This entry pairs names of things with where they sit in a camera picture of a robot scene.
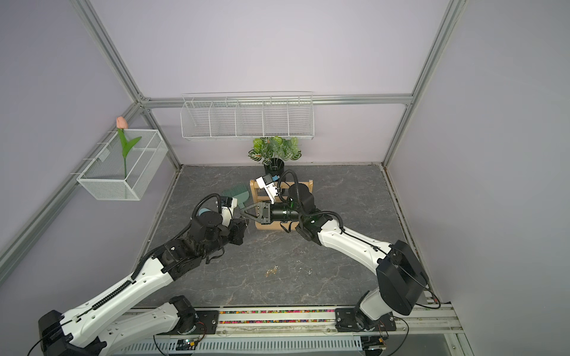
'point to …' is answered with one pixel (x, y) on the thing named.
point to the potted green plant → (274, 151)
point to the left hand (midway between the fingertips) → (248, 223)
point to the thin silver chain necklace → (300, 265)
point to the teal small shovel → (202, 211)
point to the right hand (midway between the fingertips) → (239, 213)
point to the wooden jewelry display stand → (257, 195)
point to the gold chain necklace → (273, 271)
